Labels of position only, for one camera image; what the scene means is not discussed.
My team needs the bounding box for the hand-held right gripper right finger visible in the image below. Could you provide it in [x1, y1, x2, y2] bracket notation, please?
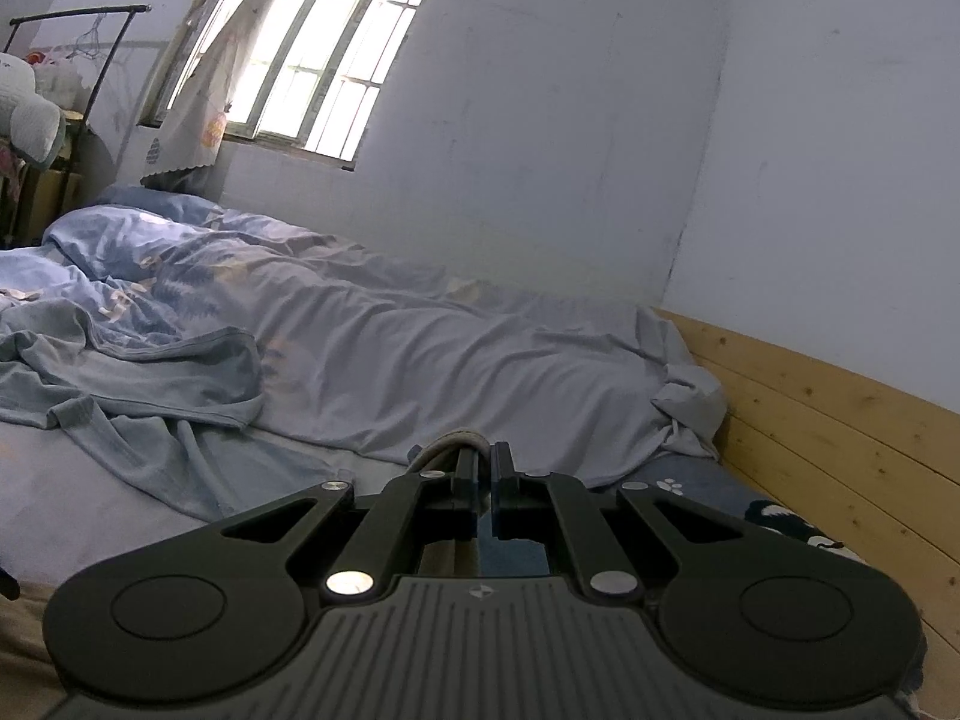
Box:
[491, 441, 751, 605]

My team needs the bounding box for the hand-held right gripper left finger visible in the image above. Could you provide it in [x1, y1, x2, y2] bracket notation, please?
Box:
[214, 448, 482, 606]

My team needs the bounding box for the beige shirt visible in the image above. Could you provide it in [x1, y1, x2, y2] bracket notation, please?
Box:
[0, 426, 492, 720]

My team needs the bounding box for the black metal clothes rack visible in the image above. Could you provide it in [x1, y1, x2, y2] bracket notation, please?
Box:
[4, 4, 151, 248]

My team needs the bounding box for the blue printed duvet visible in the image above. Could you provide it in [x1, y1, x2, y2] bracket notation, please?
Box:
[0, 202, 728, 488]

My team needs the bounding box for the dark blue paw print pillow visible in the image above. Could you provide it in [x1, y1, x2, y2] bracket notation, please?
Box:
[622, 454, 848, 556]

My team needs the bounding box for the light blue shirt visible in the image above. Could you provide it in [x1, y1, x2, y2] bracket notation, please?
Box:
[0, 296, 338, 526]

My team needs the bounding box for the wooden headboard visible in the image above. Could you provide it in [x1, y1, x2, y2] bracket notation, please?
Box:
[652, 306, 960, 720]

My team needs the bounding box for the barred window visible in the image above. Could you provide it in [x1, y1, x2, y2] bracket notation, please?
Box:
[139, 0, 451, 170]

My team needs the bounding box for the patterned beige curtain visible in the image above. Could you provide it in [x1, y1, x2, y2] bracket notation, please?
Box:
[141, 0, 353, 185]

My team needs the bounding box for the brown cardboard box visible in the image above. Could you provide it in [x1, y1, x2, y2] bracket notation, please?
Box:
[30, 169, 83, 241]

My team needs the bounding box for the pink plaid cloth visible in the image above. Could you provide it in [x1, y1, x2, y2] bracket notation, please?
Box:
[0, 142, 31, 196]

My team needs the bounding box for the white and green backrest pillow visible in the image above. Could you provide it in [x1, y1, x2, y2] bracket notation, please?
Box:
[0, 52, 65, 166]

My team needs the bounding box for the white plastic bag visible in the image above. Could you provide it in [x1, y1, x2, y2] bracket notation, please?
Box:
[30, 51, 83, 110]

